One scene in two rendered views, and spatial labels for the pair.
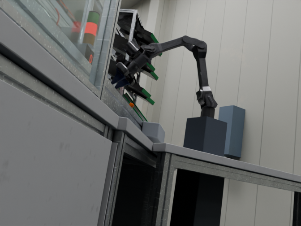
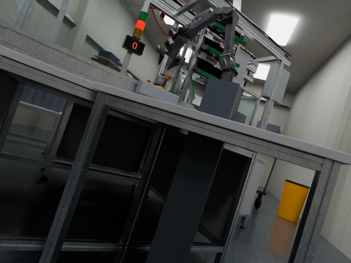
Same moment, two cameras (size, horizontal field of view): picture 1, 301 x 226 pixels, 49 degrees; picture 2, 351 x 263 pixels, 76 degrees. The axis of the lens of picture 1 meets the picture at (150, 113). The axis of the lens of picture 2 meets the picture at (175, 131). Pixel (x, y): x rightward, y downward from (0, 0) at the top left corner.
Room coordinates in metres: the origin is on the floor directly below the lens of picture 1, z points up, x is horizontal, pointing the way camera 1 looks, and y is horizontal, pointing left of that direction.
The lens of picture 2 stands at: (0.77, -0.96, 0.74)
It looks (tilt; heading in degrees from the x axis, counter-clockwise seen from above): 2 degrees up; 48
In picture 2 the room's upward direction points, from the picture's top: 18 degrees clockwise
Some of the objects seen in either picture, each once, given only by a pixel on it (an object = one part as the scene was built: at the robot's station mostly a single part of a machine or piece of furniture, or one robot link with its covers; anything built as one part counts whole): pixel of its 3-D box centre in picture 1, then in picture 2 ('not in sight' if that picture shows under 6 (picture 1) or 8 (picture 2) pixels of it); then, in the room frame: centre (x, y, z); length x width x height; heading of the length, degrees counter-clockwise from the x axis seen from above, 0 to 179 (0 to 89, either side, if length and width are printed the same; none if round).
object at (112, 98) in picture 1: (129, 127); (117, 82); (1.23, 0.07, 0.91); 0.89 x 0.06 x 0.11; 170
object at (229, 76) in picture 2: (207, 114); (226, 79); (1.58, -0.28, 1.09); 0.07 x 0.07 x 0.06; 33
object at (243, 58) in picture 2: not in sight; (227, 88); (2.80, 0.69, 1.50); 0.38 x 0.21 x 0.88; 80
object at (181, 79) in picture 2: not in sight; (182, 84); (2.27, 0.85, 1.32); 0.14 x 0.14 x 0.38
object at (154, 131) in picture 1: (153, 133); (157, 94); (1.41, -0.03, 0.93); 0.21 x 0.07 x 0.06; 170
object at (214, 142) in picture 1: (204, 140); (218, 105); (1.58, -0.28, 0.96); 0.14 x 0.14 x 0.20; 33
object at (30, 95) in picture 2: not in sight; (35, 95); (1.30, 2.30, 0.73); 0.62 x 0.42 x 0.23; 170
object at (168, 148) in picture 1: (194, 164); (211, 129); (1.62, -0.25, 0.84); 0.90 x 0.70 x 0.03; 123
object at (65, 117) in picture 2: not in sight; (149, 157); (2.52, 1.32, 0.43); 2.20 x 0.38 x 0.86; 170
